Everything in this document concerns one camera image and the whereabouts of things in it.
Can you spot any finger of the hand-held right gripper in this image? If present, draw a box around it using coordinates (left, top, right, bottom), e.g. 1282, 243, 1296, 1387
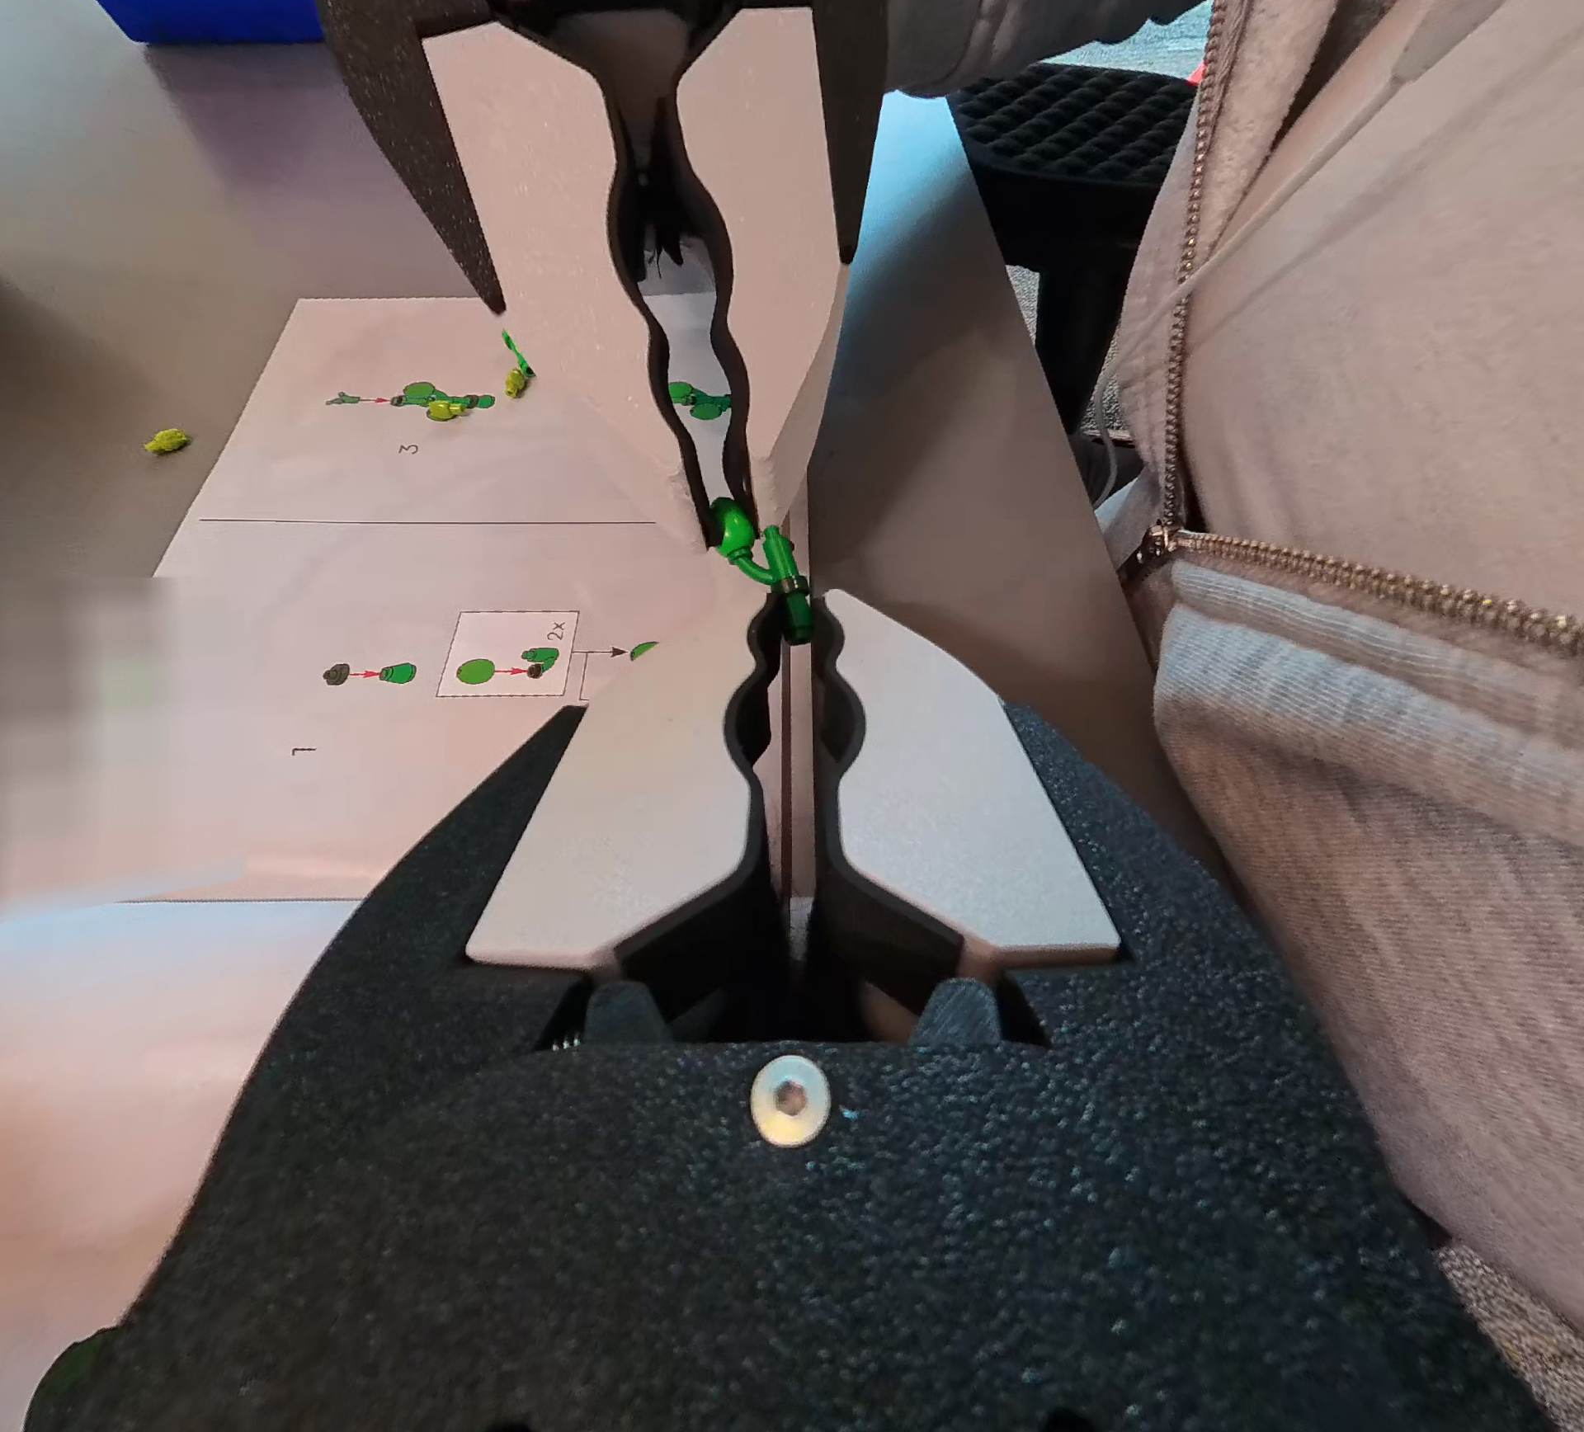
672, 5, 858, 528
419, 11, 747, 553

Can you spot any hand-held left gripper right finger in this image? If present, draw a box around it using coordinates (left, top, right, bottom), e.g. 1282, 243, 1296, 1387
811, 588, 1125, 972

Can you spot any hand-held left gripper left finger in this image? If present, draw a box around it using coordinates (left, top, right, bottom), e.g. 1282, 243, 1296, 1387
466, 593, 789, 980

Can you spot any green toy stem piece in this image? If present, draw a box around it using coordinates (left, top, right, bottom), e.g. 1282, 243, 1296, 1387
757, 523, 816, 643

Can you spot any green toy elbow piece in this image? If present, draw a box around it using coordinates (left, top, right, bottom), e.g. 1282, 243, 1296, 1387
702, 498, 767, 581

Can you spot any grey desk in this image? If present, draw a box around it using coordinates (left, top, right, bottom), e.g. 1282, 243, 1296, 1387
0, 0, 1152, 1432

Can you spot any black mesh chair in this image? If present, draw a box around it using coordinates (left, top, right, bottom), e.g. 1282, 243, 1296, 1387
948, 60, 1202, 504

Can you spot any instruction booklet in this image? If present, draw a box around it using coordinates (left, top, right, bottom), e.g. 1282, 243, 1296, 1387
153, 297, 806, 904

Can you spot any person's grey hoodie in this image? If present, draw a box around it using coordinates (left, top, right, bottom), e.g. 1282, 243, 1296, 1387
1107, 0, 1584, 1297

